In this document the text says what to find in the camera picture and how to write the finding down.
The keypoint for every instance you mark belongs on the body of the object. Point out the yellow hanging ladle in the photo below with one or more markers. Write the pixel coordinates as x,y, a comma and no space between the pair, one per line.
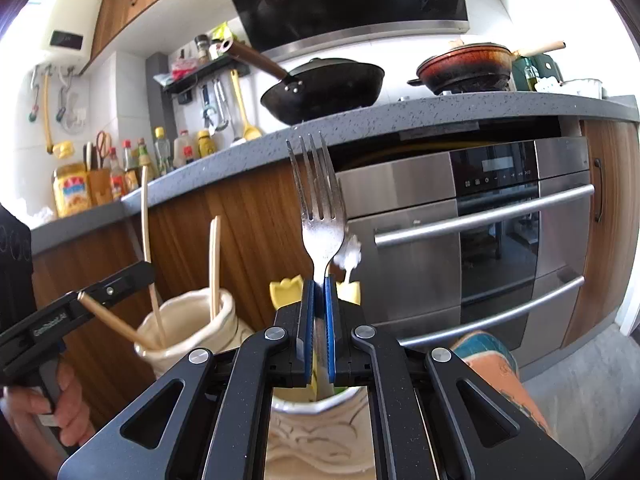
250,132

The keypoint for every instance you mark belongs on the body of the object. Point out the grey speckled countertop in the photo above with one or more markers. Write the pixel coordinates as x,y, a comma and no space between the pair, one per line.
240,157

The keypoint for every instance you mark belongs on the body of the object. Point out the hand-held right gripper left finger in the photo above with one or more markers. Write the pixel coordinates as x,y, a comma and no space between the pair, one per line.
309,320

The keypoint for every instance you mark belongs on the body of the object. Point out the green packet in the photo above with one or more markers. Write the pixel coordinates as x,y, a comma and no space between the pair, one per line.
222,34

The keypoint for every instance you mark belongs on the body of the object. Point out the wooden chopstick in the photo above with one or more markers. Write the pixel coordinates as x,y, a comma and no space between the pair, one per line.
146,220
212,270
112,322

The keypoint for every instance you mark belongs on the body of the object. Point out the silver fork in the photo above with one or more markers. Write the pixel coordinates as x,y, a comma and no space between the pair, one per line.
317,230

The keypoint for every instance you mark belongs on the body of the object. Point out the wooden wall cabinet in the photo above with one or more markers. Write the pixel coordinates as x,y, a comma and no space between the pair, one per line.
150,0

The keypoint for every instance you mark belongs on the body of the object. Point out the black wall shelf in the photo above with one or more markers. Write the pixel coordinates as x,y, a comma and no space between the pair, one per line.
210,72

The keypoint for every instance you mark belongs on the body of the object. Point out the wooden knife block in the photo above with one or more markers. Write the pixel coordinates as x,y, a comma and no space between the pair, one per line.
99,187

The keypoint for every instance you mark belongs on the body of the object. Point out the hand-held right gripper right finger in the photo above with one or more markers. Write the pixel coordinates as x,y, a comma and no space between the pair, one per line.
330,320

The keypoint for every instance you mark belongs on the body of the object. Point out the steel hanging utensil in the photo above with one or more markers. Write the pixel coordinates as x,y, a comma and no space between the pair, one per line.
220,105

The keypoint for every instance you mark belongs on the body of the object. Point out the printed quilted tablecloth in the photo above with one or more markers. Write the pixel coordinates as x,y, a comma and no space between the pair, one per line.
490,375

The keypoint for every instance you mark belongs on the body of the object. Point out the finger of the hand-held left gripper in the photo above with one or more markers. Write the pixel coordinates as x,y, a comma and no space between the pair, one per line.
125,280

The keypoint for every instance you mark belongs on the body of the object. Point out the wooden base cabinet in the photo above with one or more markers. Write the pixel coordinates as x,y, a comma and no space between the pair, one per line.
250,240
620,235

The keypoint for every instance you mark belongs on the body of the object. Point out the black glass range hood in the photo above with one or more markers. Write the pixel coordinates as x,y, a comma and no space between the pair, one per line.
350,0

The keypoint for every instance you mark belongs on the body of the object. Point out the green glass bottle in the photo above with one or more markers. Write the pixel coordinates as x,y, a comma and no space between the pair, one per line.
527,77

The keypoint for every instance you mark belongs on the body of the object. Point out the reddish brown lidded pot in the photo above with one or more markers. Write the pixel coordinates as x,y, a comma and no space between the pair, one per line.
465,67

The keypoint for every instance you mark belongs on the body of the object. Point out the person's left hand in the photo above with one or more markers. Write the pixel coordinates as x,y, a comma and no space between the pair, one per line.
30,410

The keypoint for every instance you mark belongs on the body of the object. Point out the red label bottle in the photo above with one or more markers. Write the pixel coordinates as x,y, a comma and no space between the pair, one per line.
182,152

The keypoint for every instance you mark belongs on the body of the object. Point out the large white ceramic utensil holder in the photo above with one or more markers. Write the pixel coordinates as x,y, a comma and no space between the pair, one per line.
185,320

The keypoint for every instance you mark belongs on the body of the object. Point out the yellow squeeze bottle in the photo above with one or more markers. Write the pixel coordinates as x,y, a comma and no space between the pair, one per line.
206,145

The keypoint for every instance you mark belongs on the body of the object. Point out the small floral ceramic utensil holder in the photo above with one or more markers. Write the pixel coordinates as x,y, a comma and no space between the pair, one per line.
310,430

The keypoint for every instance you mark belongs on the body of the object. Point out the spice jar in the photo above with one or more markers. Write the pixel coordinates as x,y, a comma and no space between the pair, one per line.
201,47

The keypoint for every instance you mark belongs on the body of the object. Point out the white water heater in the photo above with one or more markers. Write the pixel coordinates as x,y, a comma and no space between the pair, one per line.
70,15

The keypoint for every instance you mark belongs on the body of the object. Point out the stainless steel oven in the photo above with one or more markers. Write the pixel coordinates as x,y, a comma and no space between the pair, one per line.
415,195

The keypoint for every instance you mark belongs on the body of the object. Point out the large yellow jar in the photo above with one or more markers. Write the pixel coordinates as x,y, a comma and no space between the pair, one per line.
72,192

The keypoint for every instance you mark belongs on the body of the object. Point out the clear yellow-capped oil bottle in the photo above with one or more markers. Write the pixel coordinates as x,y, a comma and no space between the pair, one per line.
162,155

